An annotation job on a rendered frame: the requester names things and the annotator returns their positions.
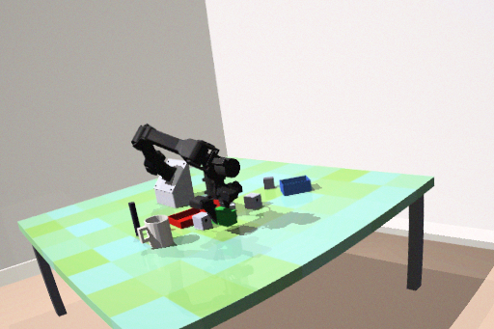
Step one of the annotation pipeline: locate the grey mug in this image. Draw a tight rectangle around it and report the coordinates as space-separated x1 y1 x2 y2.
137 214 173 248

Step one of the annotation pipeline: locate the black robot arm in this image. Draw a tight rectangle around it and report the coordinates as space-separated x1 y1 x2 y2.
131 123 241 203

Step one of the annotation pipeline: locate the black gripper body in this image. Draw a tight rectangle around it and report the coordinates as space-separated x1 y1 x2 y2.
189 176 226 209

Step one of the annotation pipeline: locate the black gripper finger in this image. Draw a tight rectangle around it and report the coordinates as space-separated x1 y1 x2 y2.
218 198 230 208
204 205 218 224

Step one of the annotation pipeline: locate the red tray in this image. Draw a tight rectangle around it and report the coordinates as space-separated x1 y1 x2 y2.
168 207 206 229

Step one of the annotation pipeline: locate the green gauge with short grey pin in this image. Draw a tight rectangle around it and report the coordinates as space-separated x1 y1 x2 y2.
211 206 237 228

